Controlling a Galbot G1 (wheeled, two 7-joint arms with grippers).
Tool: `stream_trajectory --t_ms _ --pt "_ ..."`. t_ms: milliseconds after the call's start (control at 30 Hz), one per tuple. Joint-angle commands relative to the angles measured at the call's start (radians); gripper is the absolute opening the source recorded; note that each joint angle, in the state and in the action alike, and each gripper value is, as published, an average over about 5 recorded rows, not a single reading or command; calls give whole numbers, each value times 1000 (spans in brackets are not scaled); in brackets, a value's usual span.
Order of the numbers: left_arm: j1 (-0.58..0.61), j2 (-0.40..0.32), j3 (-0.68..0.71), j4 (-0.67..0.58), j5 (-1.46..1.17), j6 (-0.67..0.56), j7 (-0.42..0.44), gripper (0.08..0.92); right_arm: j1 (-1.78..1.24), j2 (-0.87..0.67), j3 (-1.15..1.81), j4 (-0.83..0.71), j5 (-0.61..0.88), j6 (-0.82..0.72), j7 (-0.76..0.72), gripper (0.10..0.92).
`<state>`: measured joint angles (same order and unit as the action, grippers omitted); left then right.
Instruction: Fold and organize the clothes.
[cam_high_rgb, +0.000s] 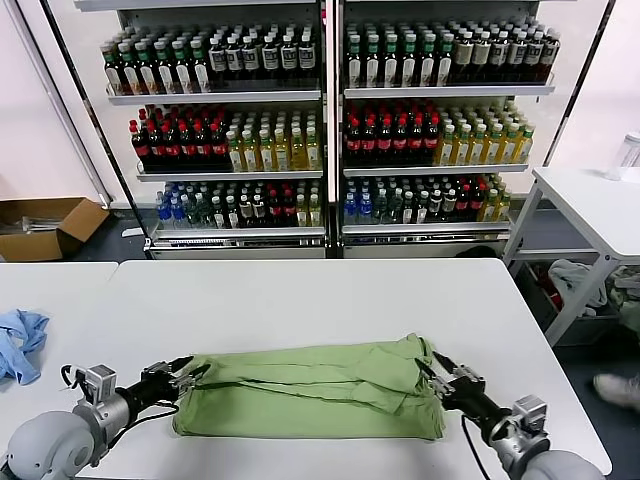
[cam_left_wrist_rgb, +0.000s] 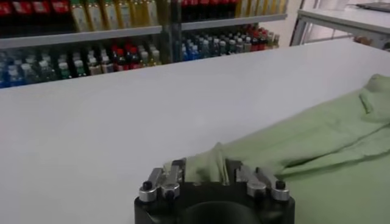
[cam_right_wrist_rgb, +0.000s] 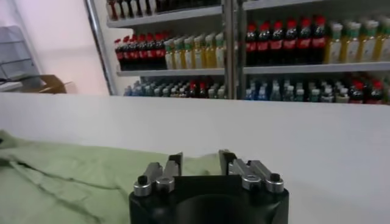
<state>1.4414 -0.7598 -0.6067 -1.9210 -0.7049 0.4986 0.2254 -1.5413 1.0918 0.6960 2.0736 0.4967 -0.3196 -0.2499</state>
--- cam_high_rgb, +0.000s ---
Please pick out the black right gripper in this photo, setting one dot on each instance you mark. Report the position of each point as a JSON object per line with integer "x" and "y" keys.
{"x": 467, "y": 395}

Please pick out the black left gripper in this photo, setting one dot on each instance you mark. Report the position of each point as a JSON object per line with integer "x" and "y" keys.
{"x": 152, "y": 387}

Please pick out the light green polo shirt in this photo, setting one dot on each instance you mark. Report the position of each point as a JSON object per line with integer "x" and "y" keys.
{"x": 300, "y": 400}

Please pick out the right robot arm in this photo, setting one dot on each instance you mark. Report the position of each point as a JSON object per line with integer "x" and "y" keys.
{"x": 555, "y": 465}

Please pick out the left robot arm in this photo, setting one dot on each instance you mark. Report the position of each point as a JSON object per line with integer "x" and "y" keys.
{"x": 45, "y": 445}

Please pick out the red cloth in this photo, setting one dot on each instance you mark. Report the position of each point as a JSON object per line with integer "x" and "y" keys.
{"x": 547, "y": 290}

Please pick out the small white floor object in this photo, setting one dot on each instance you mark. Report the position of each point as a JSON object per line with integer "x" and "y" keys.
{"x": 131, "y": 233}

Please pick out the green clear water bottle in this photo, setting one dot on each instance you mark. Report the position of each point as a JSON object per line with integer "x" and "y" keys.
{"x": 202, "y": 214}
{"x": 381, "y": 210}
{"x": 395, "y": 210}
{"x": 189, "y": 213}

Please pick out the blue drink bottle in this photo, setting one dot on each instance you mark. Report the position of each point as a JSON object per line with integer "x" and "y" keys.
{"x": 351, "y": 210}
{"x": 175, "y": 213}
{"x": 366, "y": 210}
{"x": 162, "y": 213}

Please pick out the grey storage bin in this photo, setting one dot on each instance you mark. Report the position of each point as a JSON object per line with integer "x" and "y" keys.
{"x": 590, "y": 330}

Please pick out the white grey crumpled garment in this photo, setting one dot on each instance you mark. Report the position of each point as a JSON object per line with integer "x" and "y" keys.
{"x": 570, "y": 275}

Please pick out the dark bottle grey label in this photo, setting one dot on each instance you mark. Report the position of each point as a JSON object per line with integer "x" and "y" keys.
{"x": 245, "y": 210}
{"x": 450, "y": 205}
{"x": 436, "y": 205}
{"x": 258, "y": 210}

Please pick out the crumpled light blue garment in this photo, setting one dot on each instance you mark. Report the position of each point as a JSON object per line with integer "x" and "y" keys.
{"x": 22, "y": 350}

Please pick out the small red cap cola bottle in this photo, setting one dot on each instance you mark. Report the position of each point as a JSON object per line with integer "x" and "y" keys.
{"x": 477, "y": 203}
{"x": 464, "y": 203}
{"x": 274, "y": 210}
{"x": 288, "y": 210}

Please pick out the pale yellow tea bottle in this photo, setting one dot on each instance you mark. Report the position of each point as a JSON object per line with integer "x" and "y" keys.
{"x": 301, "y": 213}
{"x": 314, "y": 213}
{"x": 504, "y": 204}
{"x": 490, "y": 205}

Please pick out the white sneaker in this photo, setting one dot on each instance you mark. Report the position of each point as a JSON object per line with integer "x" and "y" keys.
{"x": 617, "y": 389}

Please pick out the open cardboard box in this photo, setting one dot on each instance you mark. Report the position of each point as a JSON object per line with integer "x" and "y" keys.
{"x": 79, "y": 220}

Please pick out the pale green crumpled garment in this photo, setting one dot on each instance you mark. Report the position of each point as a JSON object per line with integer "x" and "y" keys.
{"x": 627, "y": 300}

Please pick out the silver metal bars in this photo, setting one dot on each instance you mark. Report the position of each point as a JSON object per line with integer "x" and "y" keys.
{"x": 29, "y": 226}

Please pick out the yellow drink bottle green cap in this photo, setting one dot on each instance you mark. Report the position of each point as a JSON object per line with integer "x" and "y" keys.
{"x": 282, "y": 158}
{"x": 480, "y": 150}
{"x": 313, "y": 156}
{"x": 448, "y": 150}
{"x": 298, "y": 158}
{"x": 267, "y": 158}
{"x": 235, "y": 158}
{"x": 526, "y": 148}
{"x": 511, "y": 149}
{"x": 251, "y": 158}
{"x": 464, "y": 150}
{"x": 495, "y": 150}

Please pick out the white side table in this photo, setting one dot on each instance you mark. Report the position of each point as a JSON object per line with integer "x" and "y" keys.
{"x": 585, "y": 200}

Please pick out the white drink display shelf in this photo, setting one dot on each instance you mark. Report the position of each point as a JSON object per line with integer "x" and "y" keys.
{"x": 224, "y": 98}
{"x": 450, "y": 93}

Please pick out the translucent plastic jar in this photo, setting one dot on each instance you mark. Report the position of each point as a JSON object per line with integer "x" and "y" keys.
{"x": 625, "y": 160}

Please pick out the dark tea bottle green cap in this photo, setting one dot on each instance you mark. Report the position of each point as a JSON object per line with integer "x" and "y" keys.
{"x": 391, "y": 65}
{"x": 428, "y": 65}
{"x": 446, "y": 65}
{"x": 201, "y": 75}
{"x": 410, "y": 65}
{"x": 115, "y": 75}
{"x": 373, "y": 65}
{"x": 132, "y": 75}
{"x": 165, "y": 75}
{"x": 354, "y": 65}
{"x": 183, "y": 75}
{"x": 148, "y": 75}

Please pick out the dark bottle blue white label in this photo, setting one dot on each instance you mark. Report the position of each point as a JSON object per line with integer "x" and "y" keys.
{"x": 217, "y": 60}
{"x": 270, "y": 59}
{"x": 534, "y": 54}
{"x": 306, "y": 58}
{"x": 289, "y": 58}
{"x": 551, "y": 53}
{"x": 500, "y": 54}
{"x": 251, "y": 60}
{"x": 234, "y": 60}
{"x": 518, "y": 54}

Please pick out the dark bottle beige label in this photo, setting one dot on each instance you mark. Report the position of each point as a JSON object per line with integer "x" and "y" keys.
{"x": 465, "y": 55}
{"x": 483, "y": 55}

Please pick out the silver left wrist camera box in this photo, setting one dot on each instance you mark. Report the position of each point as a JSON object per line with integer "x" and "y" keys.
{"x": 97, "y": 382}

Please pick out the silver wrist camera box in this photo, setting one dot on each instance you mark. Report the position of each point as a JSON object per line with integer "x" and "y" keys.
{"x": 97, "y": 382}
{"x": 530, "y": 412}

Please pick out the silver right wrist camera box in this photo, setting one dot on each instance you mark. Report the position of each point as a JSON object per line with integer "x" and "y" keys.
{"x": 530, "y": 412}

